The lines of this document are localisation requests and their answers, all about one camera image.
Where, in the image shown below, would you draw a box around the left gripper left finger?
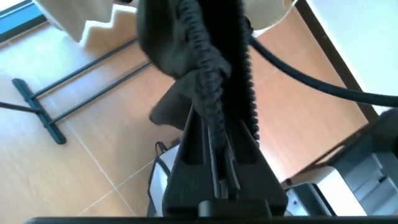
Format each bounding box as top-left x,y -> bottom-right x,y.
162,105 -> 218,217

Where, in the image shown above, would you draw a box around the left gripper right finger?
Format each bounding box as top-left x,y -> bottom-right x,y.
229,119 -> 289,216

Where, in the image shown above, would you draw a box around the black shorts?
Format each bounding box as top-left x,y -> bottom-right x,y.
136,0 -> 261,162

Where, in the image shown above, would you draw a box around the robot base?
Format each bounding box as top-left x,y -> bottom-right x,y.
146,107 -> 398,218

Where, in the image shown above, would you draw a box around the black clothes rack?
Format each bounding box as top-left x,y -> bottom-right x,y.
0,37 -> 153,146

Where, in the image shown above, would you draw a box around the white laundry basket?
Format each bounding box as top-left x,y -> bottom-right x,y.
244,0 -> 299,37

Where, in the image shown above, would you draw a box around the beige curtain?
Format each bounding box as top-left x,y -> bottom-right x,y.
32,0 -> 141,43

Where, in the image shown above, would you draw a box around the window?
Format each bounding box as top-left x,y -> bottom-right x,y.
0,0 -> 47,43

